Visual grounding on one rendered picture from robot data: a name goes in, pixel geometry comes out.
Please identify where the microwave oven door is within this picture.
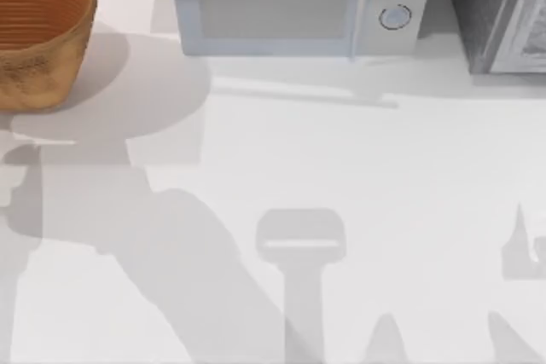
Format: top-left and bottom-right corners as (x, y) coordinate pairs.
(166, 0), (376, 57)

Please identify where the pale microwave oven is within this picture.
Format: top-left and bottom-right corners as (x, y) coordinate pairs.
(166, 0), (439, 60)

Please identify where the round microwave knob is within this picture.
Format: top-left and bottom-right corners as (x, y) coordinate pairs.
(378, 3), (413, 32)

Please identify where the brown woven basket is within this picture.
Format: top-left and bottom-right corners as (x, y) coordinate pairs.
(0, 0), (99, 115)

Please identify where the microwave door handle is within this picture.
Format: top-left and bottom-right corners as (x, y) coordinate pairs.
(349, 0), (370, 62)

